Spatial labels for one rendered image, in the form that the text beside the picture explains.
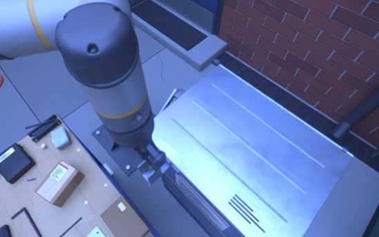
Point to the dark grey downpipe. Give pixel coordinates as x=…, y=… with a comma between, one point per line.
x=367, y=105

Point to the black device with white label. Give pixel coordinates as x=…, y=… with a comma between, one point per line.
x=13, y=163

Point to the light grey block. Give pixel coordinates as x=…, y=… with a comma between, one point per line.
x=60, y=137

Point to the yellow-edged white warning label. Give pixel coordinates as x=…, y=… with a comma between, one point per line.
x=202, y=206

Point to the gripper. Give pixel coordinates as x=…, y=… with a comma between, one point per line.
x=128, y=130

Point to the flat brown cardboard sheet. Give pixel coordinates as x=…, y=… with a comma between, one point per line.
x=123, y=220

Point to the dark door mat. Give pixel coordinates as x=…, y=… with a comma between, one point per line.
x=169, y=26

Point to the grey metal lid stay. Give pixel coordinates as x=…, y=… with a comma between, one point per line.
x=176, y=95

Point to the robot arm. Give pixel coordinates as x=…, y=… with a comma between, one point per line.
x=103, y=42

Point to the grey concrete plinth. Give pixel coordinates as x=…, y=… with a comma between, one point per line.
x=351, y=204

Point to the white card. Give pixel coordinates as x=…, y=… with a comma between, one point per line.
x=95, y=232

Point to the brown carton with white label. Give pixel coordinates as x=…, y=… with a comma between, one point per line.
x=59, y=184

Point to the grey metal parcel box lid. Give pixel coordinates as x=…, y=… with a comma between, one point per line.
x=242, y=138

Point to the thin black rod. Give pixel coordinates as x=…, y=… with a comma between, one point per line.
x=71, y=227

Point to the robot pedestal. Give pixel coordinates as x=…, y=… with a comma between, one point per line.
x=123, y=161

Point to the black metal bracket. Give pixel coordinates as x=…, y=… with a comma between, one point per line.
x=44, y=128

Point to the blue trolley with wooden top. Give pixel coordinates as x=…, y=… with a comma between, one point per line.
x=90, y=187

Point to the black angled bar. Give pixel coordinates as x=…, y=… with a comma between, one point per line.
x=28, y=219

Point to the grey concrete doorstep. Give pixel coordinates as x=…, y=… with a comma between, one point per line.
x=206, y=49

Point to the small blue-grey screw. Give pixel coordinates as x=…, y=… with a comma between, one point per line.
x=31, y=179

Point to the small silver nut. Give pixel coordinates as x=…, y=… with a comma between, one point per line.
x=43, y=146

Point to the blue door frame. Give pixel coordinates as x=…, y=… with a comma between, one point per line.
x=218, y=16

